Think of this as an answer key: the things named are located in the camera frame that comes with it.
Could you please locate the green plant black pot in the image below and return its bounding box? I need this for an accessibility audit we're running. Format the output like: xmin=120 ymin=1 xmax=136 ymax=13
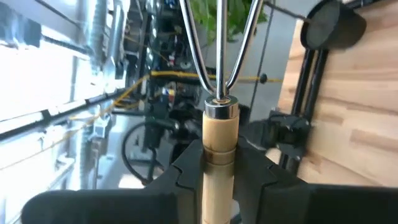
xmin=188 ymin=0 xmax=368 ymax=51

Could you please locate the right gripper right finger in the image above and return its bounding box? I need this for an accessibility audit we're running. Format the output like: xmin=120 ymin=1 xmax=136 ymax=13
xmin=233 ymin=138 xmax=308 ymax=224

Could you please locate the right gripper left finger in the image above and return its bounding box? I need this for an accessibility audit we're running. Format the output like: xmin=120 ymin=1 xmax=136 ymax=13
xmin=145 ymin=139 xmax=205 ymax=224

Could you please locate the black aluminium table frame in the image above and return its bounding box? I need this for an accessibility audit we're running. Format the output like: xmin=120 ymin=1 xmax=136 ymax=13
xmin=276 ymin=46 xmax=331 ymax=175

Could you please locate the three-prong cultivator wooden handle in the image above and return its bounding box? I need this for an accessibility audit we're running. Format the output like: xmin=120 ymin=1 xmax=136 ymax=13
xmin=178 ymin=0 xmax=265 ymax=224

